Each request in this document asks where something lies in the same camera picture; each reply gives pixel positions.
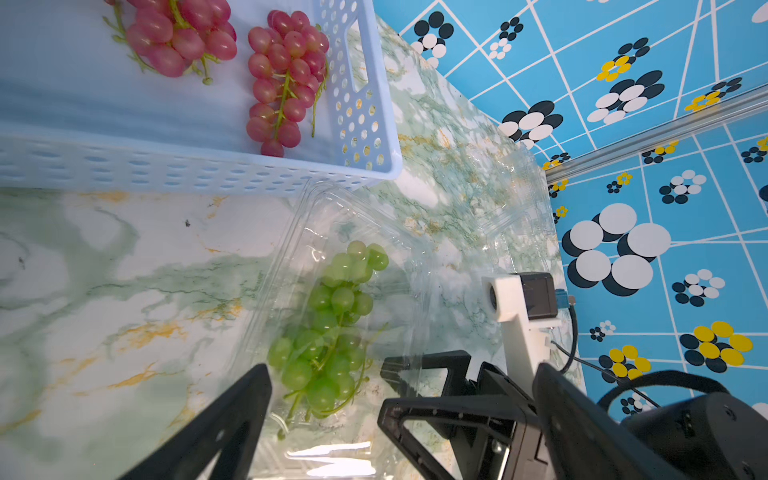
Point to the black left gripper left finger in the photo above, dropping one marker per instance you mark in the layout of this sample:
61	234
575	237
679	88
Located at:
225	434

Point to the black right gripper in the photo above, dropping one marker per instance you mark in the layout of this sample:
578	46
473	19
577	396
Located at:
497	435

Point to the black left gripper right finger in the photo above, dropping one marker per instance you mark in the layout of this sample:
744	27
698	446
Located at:
582	439

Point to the green grape bunch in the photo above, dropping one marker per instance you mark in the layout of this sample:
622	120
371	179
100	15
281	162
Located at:
321	360

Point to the clear plastic clamshell container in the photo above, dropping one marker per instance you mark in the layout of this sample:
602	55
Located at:
417	303

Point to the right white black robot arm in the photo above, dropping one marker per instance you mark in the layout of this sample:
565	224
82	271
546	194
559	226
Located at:
712	435

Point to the light blue perforated plastic basket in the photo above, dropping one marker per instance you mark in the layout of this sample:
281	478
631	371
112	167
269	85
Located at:
82	110

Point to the red grape bunch right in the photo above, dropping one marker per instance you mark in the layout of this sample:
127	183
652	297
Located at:
289	65

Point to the red grape bunch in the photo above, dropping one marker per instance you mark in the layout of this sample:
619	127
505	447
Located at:
289	65
174	38

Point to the red grape bunch left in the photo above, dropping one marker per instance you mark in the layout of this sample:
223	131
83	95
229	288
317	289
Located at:
174	38

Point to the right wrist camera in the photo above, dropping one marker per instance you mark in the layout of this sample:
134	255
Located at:
526	306

